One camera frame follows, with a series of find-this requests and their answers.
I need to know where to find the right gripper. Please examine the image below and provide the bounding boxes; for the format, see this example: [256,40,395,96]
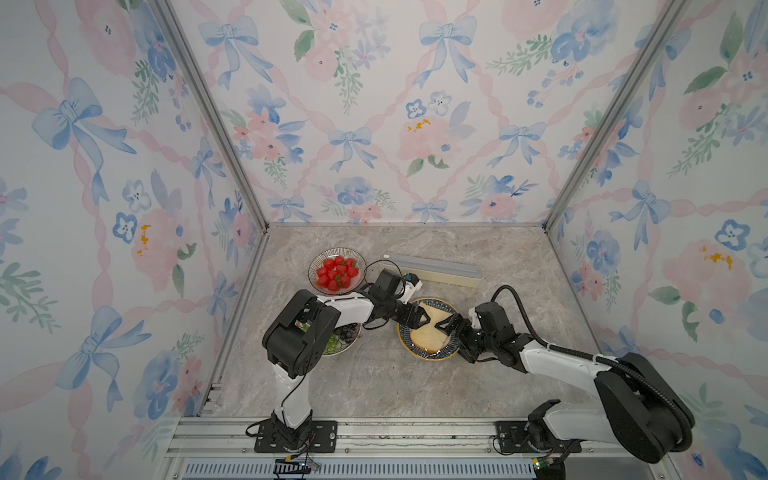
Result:
[434,311,497,360]

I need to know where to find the blue yellow-rimmed plate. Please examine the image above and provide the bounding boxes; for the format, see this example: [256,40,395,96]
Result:
[397,297,463,362]

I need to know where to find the cream plastic wrap dispenser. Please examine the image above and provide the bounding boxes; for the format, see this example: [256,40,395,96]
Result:
[380,253,484,288]

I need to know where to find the plate of grapes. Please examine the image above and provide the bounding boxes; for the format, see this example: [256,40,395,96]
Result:
[323,323,362,356]

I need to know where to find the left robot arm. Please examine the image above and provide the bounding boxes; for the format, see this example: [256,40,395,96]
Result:
[256,270,430,453]

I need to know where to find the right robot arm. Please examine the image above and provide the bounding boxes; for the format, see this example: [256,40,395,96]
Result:
[436,302,695,464]

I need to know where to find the bread slices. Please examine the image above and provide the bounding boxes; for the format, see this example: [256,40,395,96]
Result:
[410,301,453,353]

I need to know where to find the glass bowl of strawberries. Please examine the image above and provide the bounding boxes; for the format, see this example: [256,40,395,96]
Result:
[308,247,367,296]

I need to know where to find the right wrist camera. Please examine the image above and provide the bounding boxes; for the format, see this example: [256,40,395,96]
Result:
[468,308,481,330]

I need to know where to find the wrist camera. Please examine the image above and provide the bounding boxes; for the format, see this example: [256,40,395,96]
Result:
[397,273,423,303]
[468,308,481,330]

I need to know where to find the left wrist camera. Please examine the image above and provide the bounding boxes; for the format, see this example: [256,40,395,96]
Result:
[397,273,423,303]

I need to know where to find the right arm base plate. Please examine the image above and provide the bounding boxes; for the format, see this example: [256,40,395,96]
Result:
[492,420,582,455]

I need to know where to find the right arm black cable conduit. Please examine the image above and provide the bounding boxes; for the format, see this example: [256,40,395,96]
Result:
[490,284,697,454]

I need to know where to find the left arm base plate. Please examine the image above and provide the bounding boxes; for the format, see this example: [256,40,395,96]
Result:
[246,417,338,454]

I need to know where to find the aluminium front rail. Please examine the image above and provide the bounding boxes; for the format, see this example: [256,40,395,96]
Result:
[155,416,679,480]

